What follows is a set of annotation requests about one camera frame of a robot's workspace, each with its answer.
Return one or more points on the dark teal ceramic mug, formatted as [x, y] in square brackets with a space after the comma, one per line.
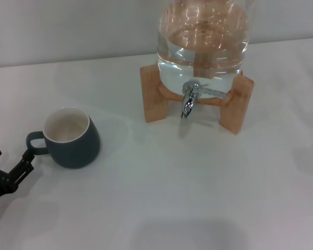
[75, 153]

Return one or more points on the chrome faucet tap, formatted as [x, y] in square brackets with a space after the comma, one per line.
[190, 104]

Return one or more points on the light wooden jar stand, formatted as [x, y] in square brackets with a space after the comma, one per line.
[151, 99]

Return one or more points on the clear glass water jar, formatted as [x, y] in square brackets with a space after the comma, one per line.
[200, 39]

